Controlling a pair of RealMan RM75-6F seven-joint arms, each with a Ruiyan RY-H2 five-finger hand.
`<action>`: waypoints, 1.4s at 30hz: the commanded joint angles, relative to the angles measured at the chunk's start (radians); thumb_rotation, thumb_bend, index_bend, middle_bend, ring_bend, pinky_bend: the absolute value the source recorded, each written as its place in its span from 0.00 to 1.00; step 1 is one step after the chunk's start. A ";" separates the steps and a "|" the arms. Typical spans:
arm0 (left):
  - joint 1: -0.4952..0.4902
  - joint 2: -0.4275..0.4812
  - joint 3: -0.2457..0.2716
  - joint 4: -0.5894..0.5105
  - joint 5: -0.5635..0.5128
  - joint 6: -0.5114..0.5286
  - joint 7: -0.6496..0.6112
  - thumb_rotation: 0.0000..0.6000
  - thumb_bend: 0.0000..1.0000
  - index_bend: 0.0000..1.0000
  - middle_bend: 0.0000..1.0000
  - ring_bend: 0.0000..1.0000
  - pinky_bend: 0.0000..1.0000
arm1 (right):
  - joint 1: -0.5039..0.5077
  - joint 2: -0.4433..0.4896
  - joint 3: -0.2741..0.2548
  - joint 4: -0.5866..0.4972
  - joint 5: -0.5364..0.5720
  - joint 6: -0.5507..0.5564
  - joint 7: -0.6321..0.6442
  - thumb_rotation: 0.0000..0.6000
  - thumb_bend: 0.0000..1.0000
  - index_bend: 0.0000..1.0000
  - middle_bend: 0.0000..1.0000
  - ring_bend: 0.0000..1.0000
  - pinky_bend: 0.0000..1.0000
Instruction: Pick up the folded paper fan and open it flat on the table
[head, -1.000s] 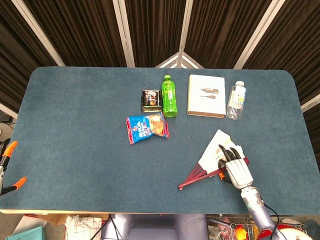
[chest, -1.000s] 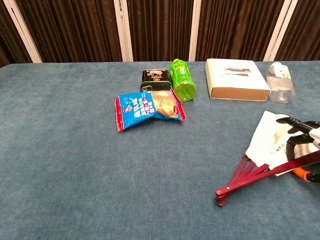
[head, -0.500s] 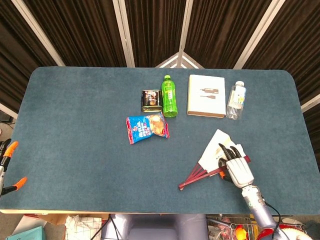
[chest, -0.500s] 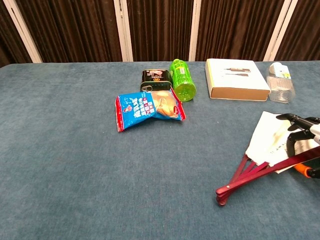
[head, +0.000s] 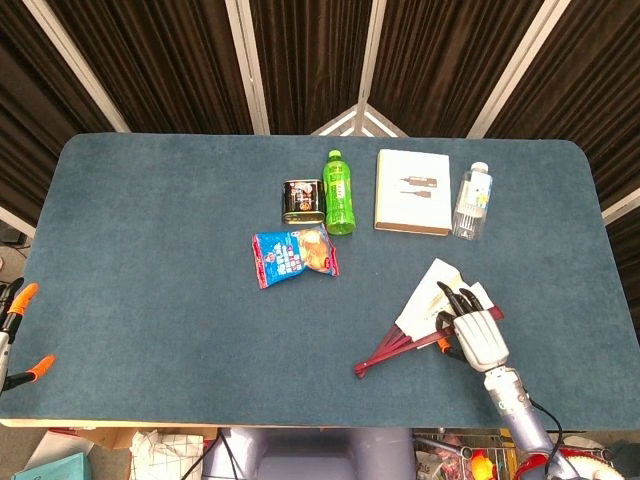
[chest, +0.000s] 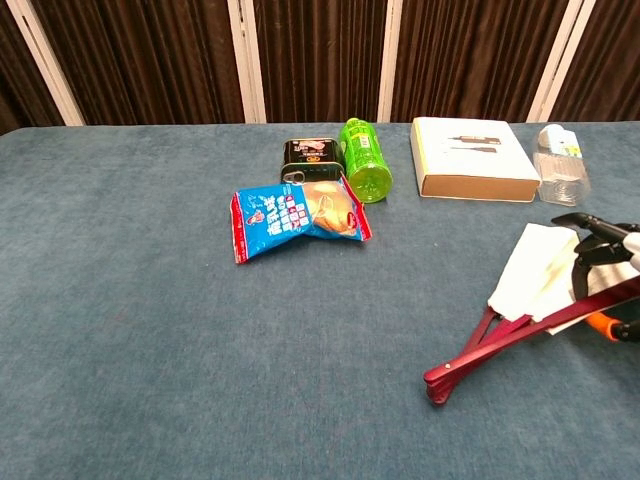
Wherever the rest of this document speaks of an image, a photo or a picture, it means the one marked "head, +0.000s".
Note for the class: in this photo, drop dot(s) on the left orange-tipped robot hand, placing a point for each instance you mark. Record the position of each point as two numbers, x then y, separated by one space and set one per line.
26 296

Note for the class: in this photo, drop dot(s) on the right black-fingered robot hand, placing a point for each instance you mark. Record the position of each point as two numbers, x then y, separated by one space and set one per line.
477 337

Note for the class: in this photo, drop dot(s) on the white paper fan red ribs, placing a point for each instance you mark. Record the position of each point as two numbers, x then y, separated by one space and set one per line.
425 305

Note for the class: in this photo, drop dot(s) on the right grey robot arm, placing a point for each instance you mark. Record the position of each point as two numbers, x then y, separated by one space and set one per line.
515 405

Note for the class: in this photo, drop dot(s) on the orange yellow toy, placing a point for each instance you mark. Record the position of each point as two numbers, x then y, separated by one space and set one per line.
481 462

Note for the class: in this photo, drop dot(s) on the blue felt table mat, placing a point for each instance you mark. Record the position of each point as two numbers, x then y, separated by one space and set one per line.
150 275

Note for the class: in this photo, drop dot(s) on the clear plastic water bottle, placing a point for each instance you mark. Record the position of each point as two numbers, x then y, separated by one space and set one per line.
472 200

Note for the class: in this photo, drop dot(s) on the white cardboard product box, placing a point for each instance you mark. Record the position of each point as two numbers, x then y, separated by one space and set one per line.
412 192

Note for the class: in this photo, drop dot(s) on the brown cardboard box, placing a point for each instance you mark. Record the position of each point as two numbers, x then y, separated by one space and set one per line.
112 436

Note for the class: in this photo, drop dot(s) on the teal box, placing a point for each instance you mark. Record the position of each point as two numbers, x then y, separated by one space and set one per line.
55 467

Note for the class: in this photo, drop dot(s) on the dark fabric partition panel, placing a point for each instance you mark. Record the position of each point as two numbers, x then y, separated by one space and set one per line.
165 65
590 90
440 65
310 60
30 115

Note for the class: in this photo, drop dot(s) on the green plastic drink bottle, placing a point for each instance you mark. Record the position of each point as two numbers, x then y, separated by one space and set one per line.
339 195

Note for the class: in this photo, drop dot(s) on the blue snack bag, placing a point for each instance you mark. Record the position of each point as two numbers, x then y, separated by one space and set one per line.
292 255

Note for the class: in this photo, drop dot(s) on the grey robot torso column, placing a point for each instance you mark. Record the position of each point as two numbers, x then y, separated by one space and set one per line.
310 455

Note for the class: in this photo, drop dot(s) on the black rectangular food can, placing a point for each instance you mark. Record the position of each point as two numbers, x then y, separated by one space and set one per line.
301 200

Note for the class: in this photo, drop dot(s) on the white metal partition foot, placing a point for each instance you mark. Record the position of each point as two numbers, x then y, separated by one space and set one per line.
357 122

